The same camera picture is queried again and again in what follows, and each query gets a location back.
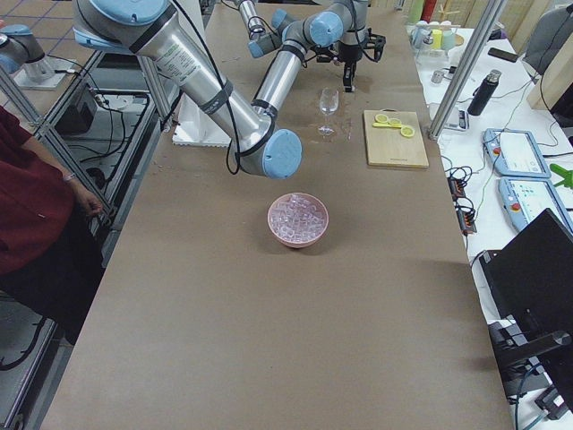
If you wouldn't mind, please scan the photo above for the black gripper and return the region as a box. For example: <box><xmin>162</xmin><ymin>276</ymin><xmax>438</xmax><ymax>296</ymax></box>
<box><xmin>338</xmin><ymin>41</ymin><xmax>362</xmax><ymax>93</ymax></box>

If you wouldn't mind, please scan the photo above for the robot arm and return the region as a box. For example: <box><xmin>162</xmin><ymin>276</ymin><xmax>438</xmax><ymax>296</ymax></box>
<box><xmin>234</xmin><ymin>0</ymin><xmax>295</xmax><ymax>58</ymax></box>
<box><xmin>73</xmin><ymin>1</ymin><xmax>368</xmax><ymax>179</ymax></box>

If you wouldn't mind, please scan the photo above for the clear wine glass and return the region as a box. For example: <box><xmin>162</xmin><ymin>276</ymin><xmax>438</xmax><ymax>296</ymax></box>
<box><xmin>318</xmin><ymin>88</ymin><xmax>339</xmax><ymax>136</ymax></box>

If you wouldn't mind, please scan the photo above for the pink bowl of ice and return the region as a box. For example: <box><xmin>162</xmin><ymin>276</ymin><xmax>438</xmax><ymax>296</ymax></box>
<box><xmin>267</xmin><ymin>193</ymin><xmax>329</xmax><ymax>249</ymax></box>

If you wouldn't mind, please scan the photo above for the middle lemon slice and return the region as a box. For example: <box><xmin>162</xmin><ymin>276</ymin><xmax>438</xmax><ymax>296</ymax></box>
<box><xmin>388</xmin><ymin>118</ymin><xmax>402</xmax><ymax>128</ymax></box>

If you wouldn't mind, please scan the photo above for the lemon slice far end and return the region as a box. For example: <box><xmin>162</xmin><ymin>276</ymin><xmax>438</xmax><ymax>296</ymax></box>
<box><xmin>400</xmin><ymin>125</ymin><xmax>415</xmax><ymax>138</ymax></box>

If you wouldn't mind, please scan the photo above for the small steel cup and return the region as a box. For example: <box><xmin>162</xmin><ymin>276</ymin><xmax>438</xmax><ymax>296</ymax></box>
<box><xmin>431</xmin><ymin>70</ymin><xmax>445</xmax><ymax>84</ymax></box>

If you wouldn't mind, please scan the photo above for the bamboo cutting board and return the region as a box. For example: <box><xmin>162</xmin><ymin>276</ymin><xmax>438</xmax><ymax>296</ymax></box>
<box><xmin>363</xmin><ymin>110</ymin><xmax>429</xmax><ymax>168</ymax></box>

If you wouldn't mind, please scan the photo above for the black thermos bottle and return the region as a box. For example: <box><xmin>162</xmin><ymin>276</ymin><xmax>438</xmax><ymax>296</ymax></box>
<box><xmin>467</xmin><ymin>69</ymin><xmax>501</xmax><ymax>116</ymax></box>

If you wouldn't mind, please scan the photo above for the upper teach pendant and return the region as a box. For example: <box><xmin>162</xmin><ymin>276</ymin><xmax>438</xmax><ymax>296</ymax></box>
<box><xmin>483</xmin><ymin>128</ymin><xmax>551</xmax><ymax>179</ymax></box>

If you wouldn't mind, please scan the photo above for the teach pendant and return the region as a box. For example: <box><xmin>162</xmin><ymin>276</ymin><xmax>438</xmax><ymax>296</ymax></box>
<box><xmin>483</xmin><ymin>128</ymin><xmax>551</xmax><ymax>179</ymax></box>
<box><xmin>498</xmin><ymin>176</ymin><xmax>572</xmax><ymax>232</ymax></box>

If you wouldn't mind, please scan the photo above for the lower teach pendant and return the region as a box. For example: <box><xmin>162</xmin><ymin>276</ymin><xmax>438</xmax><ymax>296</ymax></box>
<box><xmin>498</xmin><ymin>176</ymin><xmax>572</xmax><ymax>232</ymax></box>

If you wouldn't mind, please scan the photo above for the green clamp tool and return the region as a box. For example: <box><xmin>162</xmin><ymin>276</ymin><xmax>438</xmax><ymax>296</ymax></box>
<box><xmin>550</xmin><ymin>163</ymin><xmax>573</xmax><ymax>189</ymax></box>

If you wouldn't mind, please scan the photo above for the black laptop monitor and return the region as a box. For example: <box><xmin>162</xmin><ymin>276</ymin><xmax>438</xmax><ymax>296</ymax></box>
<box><xmin>479</xmin><ymin>209</ymin><xmax>572</xmax><ymax>340</ymax></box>

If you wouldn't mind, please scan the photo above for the person in red sweater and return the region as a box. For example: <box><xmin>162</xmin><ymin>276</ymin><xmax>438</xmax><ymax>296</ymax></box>
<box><xmin>1</xmin><ymin>110</ymin><xmax>104</xmax><ymax>344</ymax></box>

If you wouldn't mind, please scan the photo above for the lemon slice near handle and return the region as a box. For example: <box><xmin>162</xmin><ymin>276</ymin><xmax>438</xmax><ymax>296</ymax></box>
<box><xmin>375</xmin><ymin>114</ymin><xmax>389</xmax><ymax>124</ymax></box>

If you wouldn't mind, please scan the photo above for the aluminium frame post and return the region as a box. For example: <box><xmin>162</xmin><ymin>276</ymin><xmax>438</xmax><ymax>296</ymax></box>
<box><xmin>428</xmin><ymin>0</ymin><xmax>507</xmax><ymax>141</ymax></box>

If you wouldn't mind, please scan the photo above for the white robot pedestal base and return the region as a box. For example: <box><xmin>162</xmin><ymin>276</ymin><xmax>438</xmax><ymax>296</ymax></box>
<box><xmin>172</xmin><ymin>0</ymin><xmax>243</xmax><ymax>148</ymax></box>

